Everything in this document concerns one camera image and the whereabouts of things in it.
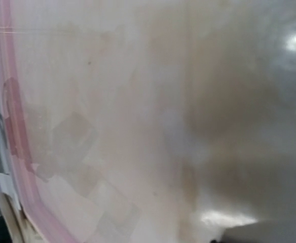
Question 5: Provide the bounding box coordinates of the pink wooden picture frame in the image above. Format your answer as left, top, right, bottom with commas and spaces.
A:
0, 1, 76, 242

